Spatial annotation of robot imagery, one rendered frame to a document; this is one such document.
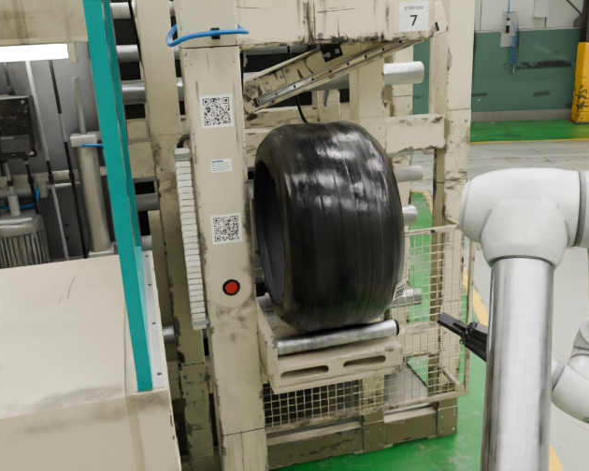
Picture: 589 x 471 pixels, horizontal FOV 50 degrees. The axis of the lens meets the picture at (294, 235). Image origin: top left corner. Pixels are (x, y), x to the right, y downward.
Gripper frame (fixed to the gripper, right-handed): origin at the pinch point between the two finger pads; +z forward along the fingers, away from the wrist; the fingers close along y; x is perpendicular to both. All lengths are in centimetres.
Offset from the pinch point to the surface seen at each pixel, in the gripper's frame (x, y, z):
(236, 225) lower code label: -14, -9, 56
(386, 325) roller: -0.3, 13.9, 15.2
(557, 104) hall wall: 871, 453, 68
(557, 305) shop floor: 191, 173, -36
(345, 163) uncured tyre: 4.9, -27.6, 38.2
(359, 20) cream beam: 49, -37, 62
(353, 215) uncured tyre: -3.7, -22.1, 29.9
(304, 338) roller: -17.1, 13.9, 30.7
